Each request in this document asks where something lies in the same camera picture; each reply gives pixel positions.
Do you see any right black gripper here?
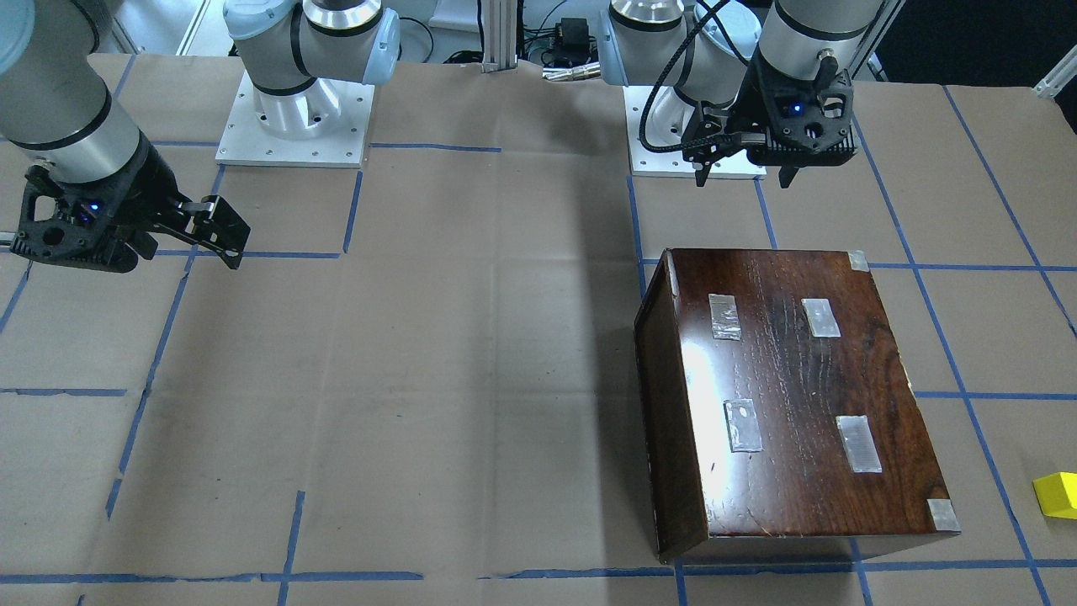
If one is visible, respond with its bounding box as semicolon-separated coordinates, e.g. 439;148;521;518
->
99;139;251;271

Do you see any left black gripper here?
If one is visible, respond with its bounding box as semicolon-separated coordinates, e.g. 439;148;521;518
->
683;50;842;189

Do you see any yellow block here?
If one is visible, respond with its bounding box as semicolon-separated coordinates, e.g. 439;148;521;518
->
1033;471;1076;520

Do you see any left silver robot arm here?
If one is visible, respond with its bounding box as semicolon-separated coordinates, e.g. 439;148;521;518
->
597;1;883;188

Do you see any dark wooden drawer cabinet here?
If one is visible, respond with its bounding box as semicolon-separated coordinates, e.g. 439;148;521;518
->
634;248;962;564

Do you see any black power adapter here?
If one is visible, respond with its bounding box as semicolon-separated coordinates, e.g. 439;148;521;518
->
549;17;592;68

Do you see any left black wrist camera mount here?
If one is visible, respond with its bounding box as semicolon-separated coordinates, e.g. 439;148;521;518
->
746;59;858;167

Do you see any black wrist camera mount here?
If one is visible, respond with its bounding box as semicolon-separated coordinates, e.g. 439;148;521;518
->
10;164;138;274
746;59;858;167

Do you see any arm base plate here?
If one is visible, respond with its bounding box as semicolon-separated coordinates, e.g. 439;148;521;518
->
623;86;767;180
215;74;377;169

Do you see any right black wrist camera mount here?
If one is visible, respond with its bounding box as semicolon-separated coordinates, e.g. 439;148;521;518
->
10;164;138;274

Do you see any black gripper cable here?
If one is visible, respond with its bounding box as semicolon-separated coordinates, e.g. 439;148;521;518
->
638;0;741;153

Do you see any aluminium frame post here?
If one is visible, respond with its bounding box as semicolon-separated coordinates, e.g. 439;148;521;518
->
476;1;520;74

